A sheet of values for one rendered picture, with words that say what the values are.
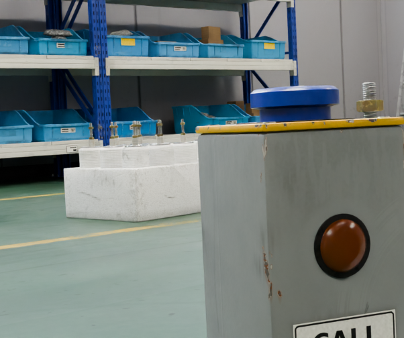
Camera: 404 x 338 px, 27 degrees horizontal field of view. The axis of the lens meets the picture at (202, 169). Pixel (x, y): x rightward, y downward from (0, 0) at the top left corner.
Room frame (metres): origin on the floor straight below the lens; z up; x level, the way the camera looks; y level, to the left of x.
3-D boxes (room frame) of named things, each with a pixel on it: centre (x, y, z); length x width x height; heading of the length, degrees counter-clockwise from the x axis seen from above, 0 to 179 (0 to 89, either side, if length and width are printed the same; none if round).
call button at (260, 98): (0.38, -0.04, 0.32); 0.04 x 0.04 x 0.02
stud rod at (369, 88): (0.63, -0.13, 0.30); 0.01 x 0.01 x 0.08
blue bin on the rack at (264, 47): (6.65, -0.41, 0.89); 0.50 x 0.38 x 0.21; 38
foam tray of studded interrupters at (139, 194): (3.07, 0.23, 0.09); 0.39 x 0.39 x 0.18; 46
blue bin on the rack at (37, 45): (5.53, 0.98, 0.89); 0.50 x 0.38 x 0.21; 40
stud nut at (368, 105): (0.63, -0.13, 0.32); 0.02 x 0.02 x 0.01; 16
